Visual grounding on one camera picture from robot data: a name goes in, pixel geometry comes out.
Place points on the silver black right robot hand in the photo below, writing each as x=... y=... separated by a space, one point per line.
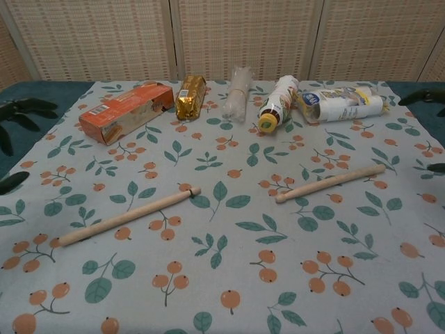
x=427 y=96

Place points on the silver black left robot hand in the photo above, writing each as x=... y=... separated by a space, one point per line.
x=28 y=108

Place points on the wooden stick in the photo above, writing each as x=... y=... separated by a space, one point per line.
x=330 y=183
x=128 y=217

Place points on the teal felt table cover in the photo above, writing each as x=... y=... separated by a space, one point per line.
x=66 y=91

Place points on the white roll pack in plastic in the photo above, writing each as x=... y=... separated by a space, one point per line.
x=340 y=104

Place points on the orange cardboard snack box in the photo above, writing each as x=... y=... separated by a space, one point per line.
x=118 y=111

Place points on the yellow cap drink bottle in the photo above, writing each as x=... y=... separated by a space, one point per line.
x=278 y=104

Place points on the gold foil biscuit packet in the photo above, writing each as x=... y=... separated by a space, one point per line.
x=189 y=99

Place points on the clear plastic cup stack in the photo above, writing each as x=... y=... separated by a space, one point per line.
x=237 y=97

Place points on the woven bamboo folding screen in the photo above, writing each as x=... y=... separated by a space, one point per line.
x=243 y=38

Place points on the leaf and berry tablecloth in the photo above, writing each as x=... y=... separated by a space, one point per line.
x=222 y=264

